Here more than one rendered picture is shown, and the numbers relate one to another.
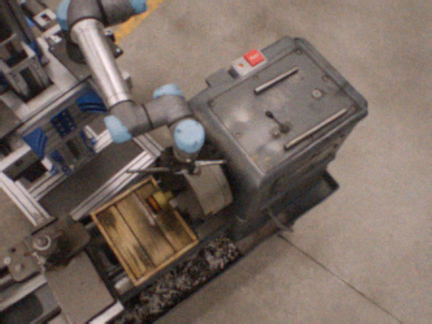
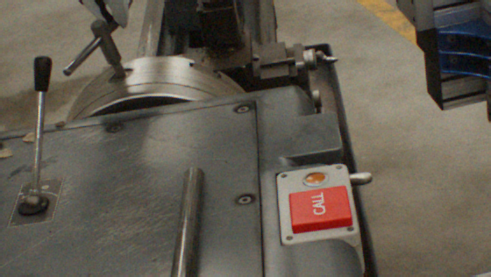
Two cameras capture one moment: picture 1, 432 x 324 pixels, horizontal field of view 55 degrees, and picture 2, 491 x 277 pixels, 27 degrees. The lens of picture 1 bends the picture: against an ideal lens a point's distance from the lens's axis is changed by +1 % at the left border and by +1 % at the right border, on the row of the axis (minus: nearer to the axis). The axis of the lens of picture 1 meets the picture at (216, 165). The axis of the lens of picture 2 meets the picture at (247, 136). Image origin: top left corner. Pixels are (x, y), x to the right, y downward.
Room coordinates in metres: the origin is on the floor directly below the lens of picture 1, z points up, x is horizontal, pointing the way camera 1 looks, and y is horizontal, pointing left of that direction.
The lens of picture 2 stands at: (1.62, -0.74, 1.82)
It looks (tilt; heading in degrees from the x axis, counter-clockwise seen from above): 29 degrees down; 136
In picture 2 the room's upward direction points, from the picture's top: 11 degrees counter-clockwise
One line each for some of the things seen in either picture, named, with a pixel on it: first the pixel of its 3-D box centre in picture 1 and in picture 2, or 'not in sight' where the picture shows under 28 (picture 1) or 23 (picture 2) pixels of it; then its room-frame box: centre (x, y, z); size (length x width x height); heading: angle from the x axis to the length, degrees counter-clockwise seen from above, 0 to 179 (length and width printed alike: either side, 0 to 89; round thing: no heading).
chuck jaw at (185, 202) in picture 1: (190, 207); not in sight; (0.48, 0.08, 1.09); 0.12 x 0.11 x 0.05; 41
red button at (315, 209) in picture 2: (254, 58); (320, 211); (1.06, -0.11, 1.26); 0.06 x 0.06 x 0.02; 41
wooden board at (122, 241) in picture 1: (145, 229); not in sight; (0.44, 0.27, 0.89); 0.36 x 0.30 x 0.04; 41
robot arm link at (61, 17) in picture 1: (76, 19); not in sight; (1.10, 0.58, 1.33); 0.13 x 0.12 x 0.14; 121
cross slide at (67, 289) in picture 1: (67, 268); (202, 76); (0.24, 0.53, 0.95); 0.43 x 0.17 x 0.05; 41
